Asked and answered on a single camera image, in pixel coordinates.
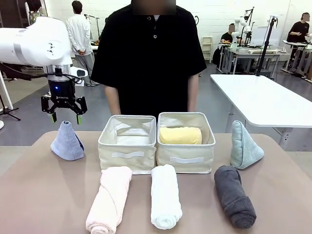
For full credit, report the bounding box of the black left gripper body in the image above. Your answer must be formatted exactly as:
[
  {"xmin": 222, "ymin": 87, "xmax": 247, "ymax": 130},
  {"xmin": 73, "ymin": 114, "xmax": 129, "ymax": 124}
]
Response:
[{"xmin": 47, "ymin": 78, "xmax": 76, "ymax": 108}]

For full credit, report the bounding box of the blue cone-folded towel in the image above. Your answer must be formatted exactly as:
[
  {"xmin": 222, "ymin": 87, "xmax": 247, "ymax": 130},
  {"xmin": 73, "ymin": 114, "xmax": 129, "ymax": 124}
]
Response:
[{"xmin": 50, "ymin": 120, "xmax": 85, "ymax": 161}]

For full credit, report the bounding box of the pink towel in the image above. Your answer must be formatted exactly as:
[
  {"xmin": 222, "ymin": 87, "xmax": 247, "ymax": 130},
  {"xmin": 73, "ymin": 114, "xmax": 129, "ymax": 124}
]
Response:
[{"xmin": 85, "ymin": 166, "xmax": 133, "ymax": 234}]

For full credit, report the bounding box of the white towel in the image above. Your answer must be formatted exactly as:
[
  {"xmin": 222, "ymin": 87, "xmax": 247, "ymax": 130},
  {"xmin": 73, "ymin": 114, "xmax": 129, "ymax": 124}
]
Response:
[{"xmin": 150, "ymin": 164, "xmax": 183, "ymax": 230}]

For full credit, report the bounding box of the mint cone-folded towel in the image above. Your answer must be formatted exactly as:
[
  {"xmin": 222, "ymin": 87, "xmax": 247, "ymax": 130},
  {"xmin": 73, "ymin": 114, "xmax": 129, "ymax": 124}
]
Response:
[{"xmin": 230, "ymin": 120, "xmax": 265, "ymax": 170}]

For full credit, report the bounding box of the dark grey towel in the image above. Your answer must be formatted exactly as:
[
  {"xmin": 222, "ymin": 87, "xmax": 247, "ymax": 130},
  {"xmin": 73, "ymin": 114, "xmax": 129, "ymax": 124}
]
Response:
[{"xmin": 214, "ymin": 165, "xmax": 257, "ymax": 229}]

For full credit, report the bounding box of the person's left forearm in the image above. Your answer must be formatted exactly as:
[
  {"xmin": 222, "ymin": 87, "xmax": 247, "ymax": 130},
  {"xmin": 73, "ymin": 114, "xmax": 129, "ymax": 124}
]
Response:
[{"xmin": 187, "ymin": 73, "xmax": 198, "ymax": 113}]

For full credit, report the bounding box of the person's right forearm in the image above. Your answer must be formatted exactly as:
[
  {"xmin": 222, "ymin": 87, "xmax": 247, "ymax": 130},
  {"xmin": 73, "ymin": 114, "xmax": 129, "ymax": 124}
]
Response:
[{"xmin": 104, "ymin": 85, "xmax": 122, "ymax": 117}]

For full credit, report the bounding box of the black floor tripod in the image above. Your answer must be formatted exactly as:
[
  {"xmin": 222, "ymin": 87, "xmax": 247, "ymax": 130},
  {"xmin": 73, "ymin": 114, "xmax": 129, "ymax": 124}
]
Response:
[{"xmin": 0, "ymin": 94, "xmax": 21, "ymax": 121}]

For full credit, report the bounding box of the man in white shirt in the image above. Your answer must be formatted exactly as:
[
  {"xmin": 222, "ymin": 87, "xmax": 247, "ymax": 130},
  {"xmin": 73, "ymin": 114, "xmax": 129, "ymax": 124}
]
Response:
[{"xmin": 66, "ymin": 0, "xmax": 100, "ymax": 87}]

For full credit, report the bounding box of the cream fabric storage box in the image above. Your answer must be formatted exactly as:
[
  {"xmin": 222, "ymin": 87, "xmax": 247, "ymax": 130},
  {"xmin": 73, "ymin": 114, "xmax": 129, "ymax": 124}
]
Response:
[
  {"xmin": 156, "ymin": 111, "xmax": 216, "ymax": 175},
  {"xmin": 97, "ymin": 114, "xmax": 157, "ymax": 176}
]

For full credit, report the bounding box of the person's black shirt torso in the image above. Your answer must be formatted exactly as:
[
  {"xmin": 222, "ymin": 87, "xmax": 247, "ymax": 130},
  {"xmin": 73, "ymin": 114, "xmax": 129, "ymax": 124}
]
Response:
[{"xmin": 91, "ymin": 3, "xmax": 207, "ymax": 117}]

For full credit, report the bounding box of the figure in floral shirt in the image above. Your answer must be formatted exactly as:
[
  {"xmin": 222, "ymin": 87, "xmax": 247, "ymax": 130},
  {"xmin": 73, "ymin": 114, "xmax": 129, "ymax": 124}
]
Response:
[{"xmin": 26, "ymin": 0, "xmax": 42, "ymax": 18}]

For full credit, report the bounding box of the yellow rolled towel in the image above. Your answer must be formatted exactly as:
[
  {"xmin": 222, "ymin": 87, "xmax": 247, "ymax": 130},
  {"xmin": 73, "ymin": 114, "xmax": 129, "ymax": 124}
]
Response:
[{"xmin": 159, "ymin": 126, "xmax": 203, "ymax": 145}]

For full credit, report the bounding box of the white shelf rack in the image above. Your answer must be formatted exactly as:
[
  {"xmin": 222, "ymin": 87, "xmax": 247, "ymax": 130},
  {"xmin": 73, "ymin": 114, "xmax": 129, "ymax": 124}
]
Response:
[{"xmin": 201, "ymin": 36, "xmax": 214, "ymax": 62}]

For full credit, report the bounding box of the black backpack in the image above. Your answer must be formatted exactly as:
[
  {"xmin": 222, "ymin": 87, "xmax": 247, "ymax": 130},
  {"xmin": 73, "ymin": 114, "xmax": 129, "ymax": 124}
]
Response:
[{"xmin": 212, "ymin": 46, "xmax": 221, "ymax": 65}]

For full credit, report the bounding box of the seated person in black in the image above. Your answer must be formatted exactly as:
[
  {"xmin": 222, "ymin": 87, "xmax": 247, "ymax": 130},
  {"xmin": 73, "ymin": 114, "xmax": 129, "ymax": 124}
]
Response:
[{"xmin": 220, "ymin": 23, "xmax": 238, "ymax": 45}]

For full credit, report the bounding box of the grey background work table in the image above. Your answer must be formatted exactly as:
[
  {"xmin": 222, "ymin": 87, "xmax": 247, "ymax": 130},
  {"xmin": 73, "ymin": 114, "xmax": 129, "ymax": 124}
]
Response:
[{"xmin": 219, "ymin": 43, "xmax": 291, "ymax": 75}]

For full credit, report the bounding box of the white side table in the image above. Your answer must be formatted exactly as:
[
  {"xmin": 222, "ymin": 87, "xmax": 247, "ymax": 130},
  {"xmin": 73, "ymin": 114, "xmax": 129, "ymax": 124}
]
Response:
[{"xmin": 210, "ymin": 74, "xmax": 312, "ymax": 150}]

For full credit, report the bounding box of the standing person in black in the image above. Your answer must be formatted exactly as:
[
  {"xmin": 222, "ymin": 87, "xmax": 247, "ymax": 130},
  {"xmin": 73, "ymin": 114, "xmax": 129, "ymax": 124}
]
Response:
[{"xmin": 286, "ymin": 12, "xmax": 312, "ymax": 44}]

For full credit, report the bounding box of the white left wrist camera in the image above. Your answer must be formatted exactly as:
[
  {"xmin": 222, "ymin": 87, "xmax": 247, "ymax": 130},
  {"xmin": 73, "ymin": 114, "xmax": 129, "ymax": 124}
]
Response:
[{"xmin": 72, "ymin": 67, "xmax": 89, "ymax": 79}]

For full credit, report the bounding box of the white stand post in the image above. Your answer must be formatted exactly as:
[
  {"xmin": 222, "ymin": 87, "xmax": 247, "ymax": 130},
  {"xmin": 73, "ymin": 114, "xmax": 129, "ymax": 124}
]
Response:
[{"xmin": 0, "ymin": 72, "xmax": 14, "ymax": 110}]

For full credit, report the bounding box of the black left arm cable sleeve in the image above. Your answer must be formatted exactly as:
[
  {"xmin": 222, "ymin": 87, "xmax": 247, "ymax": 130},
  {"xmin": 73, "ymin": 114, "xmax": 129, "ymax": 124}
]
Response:
[{"xmin": 0, "ymin": 62, "xmax": 49, "ymax": 81}]

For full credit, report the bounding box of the black camera pole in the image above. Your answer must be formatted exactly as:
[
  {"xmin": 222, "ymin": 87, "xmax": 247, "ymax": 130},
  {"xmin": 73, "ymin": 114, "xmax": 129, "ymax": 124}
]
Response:
[{"xmin": 255, "ymin": 16, "xmax": 279, "ymax": 78}]

